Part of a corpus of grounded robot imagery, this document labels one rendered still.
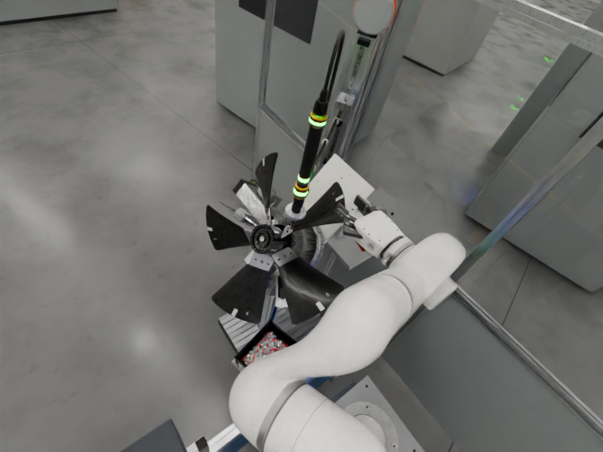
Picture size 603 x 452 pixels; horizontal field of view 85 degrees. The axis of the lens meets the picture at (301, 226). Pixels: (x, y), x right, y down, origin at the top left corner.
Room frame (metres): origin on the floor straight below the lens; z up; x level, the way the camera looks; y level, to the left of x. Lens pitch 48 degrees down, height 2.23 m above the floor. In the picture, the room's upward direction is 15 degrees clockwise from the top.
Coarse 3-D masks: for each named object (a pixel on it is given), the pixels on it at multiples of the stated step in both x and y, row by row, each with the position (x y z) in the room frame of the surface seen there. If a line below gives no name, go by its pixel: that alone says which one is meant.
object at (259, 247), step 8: (264, 224) 0.83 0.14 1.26; (280, 224) 0.91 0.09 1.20; (256, 232) 0.82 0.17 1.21; (264, 232) 0.80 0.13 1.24; (272, 232) 0.80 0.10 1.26; (280, 232) 0.83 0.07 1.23; (256, 240) 0.78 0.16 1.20; (264, 240) 0.78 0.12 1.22; (272, 240) 0.77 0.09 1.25; (280, 240) 0.80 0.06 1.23; (288, 240) 0.84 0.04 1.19; (256, 248) 0.76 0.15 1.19; (264, 248) 0.76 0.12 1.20; (272, 248) 0.75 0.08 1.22; (280, 248) 0.79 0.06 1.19
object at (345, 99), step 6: (342, 96) 1.39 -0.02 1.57; (348, 96) 1.41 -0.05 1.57; (336, 102) 1.34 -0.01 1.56; (342, 102) 1.34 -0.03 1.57; (348, 102) 1.35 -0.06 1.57; (336, 108) 1.34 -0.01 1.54; (342, 108) 1.33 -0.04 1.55; (348, 108) 1.33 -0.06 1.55; (336, 114) 1.33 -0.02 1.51; (342, 114) 1.33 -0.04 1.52; (348, 114) 1.33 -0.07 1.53
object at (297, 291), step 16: (288, 272) 0.69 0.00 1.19; (304, 272) 0.71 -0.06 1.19; (320, 272) 0.73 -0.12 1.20; (288, 288) 0.63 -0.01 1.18; (304, 288) 0.64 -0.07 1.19; (320, 288) 0.66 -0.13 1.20; (336, 288) 0.67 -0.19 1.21; (288, 304) 0.58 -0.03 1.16; (304, 304) 0.59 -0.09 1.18; (304, 320) 0.54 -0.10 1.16
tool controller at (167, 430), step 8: (168, 424) 0.13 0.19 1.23; (152, 432) 0.10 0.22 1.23; (160, 432) 0.11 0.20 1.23; (168, 432) 0.11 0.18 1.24; (176, 432) 0.11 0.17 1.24; (136, 440) 0.08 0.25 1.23; (144, 440) 0.08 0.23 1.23; (152, 440) 0.09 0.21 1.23; (160, 440) 0.09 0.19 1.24; (168, 440) 0.09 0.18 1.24; (176, 440) 0.10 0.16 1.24; (128, 448) 0.06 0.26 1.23; (136, 448) 0.06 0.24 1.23; (144, 448) 0.07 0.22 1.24; (152, 448) 0.07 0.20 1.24; (160, 448) 0.08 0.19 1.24; (168, 448) 0.08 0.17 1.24; (176, 448) 0.08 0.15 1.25; (184, 448) 0.09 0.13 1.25
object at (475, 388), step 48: (288, 144) 1.88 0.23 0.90; (288, 192) 1.82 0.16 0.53; (432, 336) 0.91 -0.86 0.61; (480, 336) 0.83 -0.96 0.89; (432, 384) 0.78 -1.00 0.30; (480, 384) 0.71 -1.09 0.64; (528, 384) 0.66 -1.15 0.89; (480, 432) 0.58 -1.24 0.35; (528, 432) 0.54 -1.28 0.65; (576, 432) 0.51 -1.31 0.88
